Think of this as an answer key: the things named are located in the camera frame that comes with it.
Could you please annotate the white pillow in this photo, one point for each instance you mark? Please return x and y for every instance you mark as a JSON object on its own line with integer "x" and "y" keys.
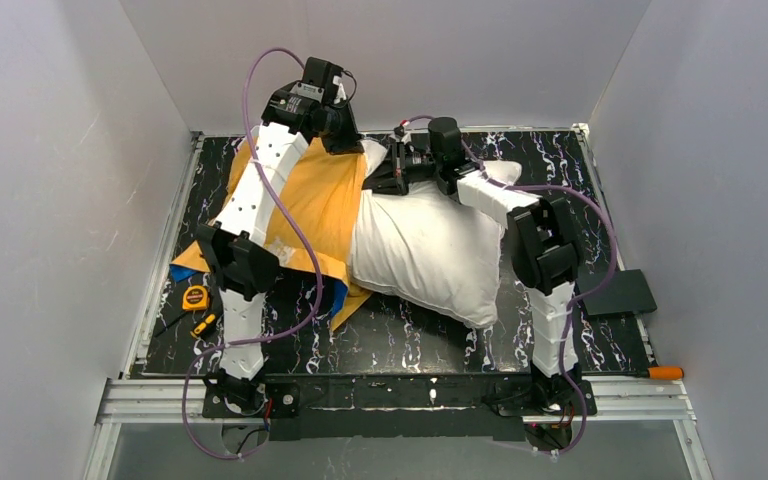
{"x": 426, "y": 248}

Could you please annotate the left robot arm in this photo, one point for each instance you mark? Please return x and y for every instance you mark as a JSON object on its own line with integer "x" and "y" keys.
{"x": 315, "y": 106}

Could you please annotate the black plate on table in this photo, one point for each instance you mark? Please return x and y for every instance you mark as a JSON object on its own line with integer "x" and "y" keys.
{"x": 628, "y": 292}

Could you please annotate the yellow black screwdriver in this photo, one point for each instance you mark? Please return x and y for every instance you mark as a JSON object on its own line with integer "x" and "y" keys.
{"x": 203, "y": 323}

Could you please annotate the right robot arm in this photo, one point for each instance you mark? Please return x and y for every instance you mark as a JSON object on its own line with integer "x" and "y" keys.
{"x": 545, "y": 255}

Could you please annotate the orange handled tool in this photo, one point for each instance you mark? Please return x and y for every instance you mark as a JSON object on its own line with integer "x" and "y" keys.
{"x": 661, "y": 373}

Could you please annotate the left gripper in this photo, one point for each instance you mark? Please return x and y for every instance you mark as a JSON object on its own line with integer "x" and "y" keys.
{"x": 345, "y": 134}

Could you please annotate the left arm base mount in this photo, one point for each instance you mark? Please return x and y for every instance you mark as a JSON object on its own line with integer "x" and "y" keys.
{"x": 271, "y": 396}

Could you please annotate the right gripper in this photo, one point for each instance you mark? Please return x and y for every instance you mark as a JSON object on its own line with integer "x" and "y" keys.
{"x": 391, "y": 171}

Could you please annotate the aluminium frame rail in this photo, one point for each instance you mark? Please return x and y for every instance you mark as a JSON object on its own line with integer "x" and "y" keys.
{"x": 105, "y": 436}

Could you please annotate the yellow tape measure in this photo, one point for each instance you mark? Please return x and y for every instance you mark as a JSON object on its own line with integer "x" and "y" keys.
{"x": 195, "y": 298}

